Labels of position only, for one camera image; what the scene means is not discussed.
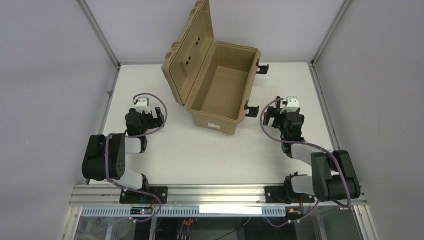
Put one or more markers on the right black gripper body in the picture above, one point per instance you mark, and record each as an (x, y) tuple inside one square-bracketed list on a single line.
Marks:
[(276, 117)]

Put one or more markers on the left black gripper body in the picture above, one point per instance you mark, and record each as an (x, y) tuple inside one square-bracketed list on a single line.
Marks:
[(151, 119)]

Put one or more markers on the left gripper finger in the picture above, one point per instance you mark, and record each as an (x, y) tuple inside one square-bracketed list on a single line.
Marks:
[(154, 116), (160, 118)]

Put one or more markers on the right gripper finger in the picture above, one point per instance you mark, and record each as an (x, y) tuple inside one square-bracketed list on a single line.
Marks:
[(277, 119), (268, 114)]

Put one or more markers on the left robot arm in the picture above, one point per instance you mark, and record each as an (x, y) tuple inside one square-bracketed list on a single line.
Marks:
[(105, 155)]

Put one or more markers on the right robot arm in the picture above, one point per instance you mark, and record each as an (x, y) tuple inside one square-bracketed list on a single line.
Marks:
[(333, 177)]

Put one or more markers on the black bin latch near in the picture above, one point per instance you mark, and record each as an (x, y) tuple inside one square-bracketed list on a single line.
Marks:
[(251, 111)]

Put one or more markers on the black bin latch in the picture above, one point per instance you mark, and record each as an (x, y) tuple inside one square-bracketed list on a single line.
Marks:
[(261, 69), (251, 111)]

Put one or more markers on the black bin latch far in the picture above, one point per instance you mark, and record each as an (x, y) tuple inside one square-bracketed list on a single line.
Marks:
[(261, 69)]

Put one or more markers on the tan plastic tool bin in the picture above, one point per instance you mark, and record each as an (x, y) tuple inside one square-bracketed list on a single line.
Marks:
[(211, 79)]

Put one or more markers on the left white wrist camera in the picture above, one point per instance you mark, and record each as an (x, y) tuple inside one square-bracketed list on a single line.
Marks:
[(141, 104)]

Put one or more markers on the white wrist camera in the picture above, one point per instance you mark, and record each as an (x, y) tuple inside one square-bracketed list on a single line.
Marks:
[(291, 104), (141, 104)]

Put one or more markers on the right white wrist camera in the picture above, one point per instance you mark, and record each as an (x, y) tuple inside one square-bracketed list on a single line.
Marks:
[(291, 104)]

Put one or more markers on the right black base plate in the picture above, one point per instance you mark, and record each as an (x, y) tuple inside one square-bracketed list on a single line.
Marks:
[(284, 194)]

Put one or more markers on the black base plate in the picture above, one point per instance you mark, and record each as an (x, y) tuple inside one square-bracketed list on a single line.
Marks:
[(131, 197), (284, 194)]

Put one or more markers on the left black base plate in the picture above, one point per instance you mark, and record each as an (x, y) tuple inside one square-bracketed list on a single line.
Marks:
[(131, 197)]

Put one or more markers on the aluminium front rail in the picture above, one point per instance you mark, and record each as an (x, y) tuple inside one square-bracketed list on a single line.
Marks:
[(177, 194)]

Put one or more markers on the white slotted cable duct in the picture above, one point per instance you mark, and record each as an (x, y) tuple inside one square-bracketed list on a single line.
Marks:
[(203, 210)]

